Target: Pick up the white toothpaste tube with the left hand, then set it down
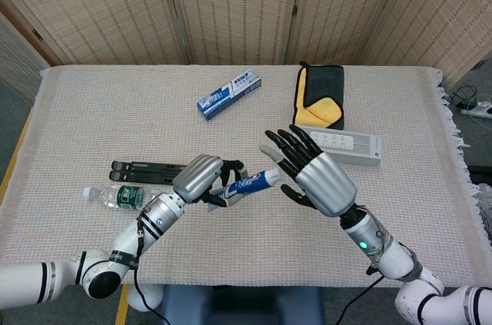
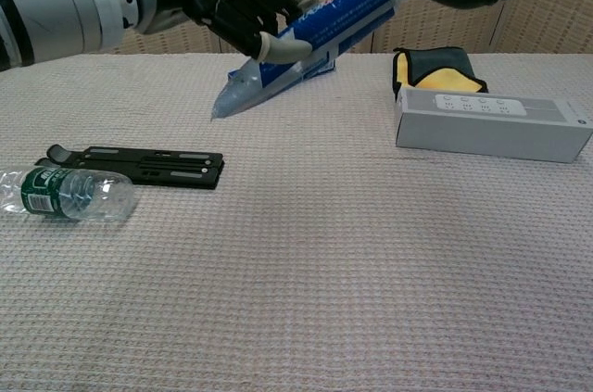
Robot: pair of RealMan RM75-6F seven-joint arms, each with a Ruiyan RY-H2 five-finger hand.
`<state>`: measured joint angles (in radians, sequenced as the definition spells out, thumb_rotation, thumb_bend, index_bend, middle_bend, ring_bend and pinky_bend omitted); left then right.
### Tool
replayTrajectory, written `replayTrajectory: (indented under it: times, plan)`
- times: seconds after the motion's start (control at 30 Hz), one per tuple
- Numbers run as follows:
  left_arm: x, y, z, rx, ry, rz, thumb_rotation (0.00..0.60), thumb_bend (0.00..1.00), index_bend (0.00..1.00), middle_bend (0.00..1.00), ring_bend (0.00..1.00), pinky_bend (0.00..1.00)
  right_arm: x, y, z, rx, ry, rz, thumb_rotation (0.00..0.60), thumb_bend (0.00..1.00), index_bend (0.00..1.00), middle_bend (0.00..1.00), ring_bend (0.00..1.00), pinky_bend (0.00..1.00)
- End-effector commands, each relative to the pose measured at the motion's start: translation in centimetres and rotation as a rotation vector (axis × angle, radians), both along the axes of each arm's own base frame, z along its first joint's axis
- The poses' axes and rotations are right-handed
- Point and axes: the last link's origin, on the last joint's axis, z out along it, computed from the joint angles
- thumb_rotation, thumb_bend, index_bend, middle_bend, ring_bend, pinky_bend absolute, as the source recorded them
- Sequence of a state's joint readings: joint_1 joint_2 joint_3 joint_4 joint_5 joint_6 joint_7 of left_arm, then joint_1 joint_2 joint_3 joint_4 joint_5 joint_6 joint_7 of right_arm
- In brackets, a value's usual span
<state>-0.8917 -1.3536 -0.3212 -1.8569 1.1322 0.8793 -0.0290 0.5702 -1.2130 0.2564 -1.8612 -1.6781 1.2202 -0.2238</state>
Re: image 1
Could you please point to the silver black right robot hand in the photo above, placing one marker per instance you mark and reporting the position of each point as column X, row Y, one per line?
column 326, row 183

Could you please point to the blue white toothpaste box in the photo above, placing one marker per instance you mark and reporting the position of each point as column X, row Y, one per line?
column 227, row 96

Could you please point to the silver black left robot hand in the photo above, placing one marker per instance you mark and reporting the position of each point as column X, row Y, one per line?
column 198, row 177

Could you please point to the white power strip box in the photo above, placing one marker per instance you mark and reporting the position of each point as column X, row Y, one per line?
column 357, row 150

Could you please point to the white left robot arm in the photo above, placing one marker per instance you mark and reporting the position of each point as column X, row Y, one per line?
column 115, row 248

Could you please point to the clear green-label water bottle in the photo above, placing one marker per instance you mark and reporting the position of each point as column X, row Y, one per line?
column 123, row 197

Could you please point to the blue white toothpaste tube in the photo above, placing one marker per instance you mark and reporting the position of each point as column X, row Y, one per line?
column 250, row 182

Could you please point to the beige woven tablecloth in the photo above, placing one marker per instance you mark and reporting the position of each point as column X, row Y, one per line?
column 250, row 244

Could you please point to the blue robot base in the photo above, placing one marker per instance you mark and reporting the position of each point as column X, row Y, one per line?
column 238, row 307

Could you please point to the yellow grey folded cloth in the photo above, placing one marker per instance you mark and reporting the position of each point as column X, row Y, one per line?
column 323, row 83

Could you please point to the black folded laptop stand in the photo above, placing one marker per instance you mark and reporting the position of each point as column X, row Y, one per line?
column 150, row 171

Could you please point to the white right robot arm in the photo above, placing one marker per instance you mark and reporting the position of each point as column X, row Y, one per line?
column 396, row 259

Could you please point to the white round robot joint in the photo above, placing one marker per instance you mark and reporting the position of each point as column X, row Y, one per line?
column 151, row 300

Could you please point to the white floor power strip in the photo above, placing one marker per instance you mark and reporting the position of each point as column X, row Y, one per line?
column 478, row 109

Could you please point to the bamboo folding screen panel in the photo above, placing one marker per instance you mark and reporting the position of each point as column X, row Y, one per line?
column 15, row 64
column 96, row 6
column 446, row 14
column 346, row 6
column 234, row 6

